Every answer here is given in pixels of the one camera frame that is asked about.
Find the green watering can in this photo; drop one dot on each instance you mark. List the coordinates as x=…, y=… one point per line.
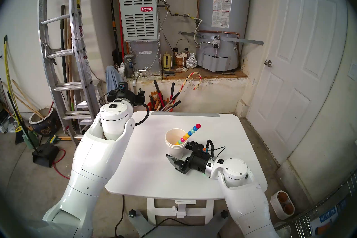
x=29, y=142

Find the white panel door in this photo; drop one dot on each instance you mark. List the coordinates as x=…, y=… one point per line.
x=292, y=73

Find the black dustpan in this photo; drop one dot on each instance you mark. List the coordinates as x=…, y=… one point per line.
x=46, y=155

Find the dark blue ceramic pot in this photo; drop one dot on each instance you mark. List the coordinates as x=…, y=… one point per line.
x=47, y=128

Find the grey water heater tank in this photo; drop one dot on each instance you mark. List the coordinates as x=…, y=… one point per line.
x=239, y=3

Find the blue white carton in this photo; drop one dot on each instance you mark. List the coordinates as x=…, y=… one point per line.
x=329, y=218

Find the white table frame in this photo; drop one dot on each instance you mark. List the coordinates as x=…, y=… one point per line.
x=156, y=212

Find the wooden pole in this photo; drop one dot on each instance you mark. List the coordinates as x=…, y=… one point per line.
x=28, y=100

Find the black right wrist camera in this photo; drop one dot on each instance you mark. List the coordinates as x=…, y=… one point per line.
x=202, y=150

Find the white light switch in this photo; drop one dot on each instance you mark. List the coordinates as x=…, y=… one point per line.
x=353, y=70

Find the yellow jug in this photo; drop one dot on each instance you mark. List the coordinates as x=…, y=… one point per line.
x=167, y=62

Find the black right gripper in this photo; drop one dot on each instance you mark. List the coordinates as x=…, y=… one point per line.
x=196, y=165

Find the black table knob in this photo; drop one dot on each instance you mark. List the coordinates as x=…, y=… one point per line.
x=132, y=213
x=224, y=214

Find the gas pipe with yellow valve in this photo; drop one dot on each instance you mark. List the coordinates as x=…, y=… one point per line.
x=180, y=14

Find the white planter with brown pots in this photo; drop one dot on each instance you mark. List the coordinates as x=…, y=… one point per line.
x=281, y=206

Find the long black pole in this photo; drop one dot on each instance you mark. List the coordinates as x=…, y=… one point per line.
x=62, y=31

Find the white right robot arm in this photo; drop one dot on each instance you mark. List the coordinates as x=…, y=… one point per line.
x=245, y=201

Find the white cup with green logo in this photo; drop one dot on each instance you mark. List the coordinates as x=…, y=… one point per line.
x=178, y=153

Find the grey drain pipe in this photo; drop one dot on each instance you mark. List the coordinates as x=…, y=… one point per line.
x=128, y=57

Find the wooden platform board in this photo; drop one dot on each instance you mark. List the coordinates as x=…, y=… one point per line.
x=217, y=75

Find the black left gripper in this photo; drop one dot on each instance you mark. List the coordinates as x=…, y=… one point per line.
x=138, y=98

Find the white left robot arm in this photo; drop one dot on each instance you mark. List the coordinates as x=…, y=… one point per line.
x=94, y=156

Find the white paper cup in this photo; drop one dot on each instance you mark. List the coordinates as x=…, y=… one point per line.
x=176, y=148
x=173, y=135

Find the flexible metal conduit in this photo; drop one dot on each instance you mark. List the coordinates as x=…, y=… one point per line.
x=166, y=18

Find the aluminium extension ladder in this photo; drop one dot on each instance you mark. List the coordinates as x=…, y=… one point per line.
x=61, y=52

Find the grey Bryant furnace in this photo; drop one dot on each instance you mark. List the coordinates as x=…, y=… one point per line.
x=139, y=22

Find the striped candy cane decoration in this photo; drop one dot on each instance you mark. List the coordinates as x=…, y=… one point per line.
x=186, y=81

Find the crumpled aluminium foil bundle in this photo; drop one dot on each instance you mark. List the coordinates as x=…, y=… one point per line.
x=191, y=61

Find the colourful bead stack marker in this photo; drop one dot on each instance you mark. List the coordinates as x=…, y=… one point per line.
x=190, y=133

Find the black pole with orange band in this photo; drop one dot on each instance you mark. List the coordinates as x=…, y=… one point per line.
x=113, y=25

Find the blue cloth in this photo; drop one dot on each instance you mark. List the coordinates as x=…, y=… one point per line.
x=113, y=78

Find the white PVC pipe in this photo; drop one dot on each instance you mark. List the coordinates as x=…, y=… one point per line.
x=134, y=85

